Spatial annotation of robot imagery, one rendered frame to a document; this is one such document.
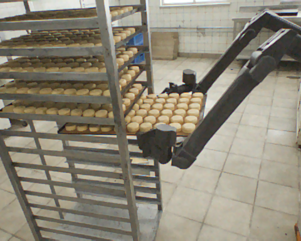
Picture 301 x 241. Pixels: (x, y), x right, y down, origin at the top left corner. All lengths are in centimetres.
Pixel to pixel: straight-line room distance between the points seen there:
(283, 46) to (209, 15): 492
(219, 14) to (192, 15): 54
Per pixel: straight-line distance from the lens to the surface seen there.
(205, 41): 577
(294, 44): 80
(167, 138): 85
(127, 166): 107
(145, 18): 129
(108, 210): 193
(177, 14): 588
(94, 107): 114
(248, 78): 79
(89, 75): 97
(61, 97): 107
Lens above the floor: 151
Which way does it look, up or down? 28 degrees down
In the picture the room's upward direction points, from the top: 5 degrees counter-clockwise
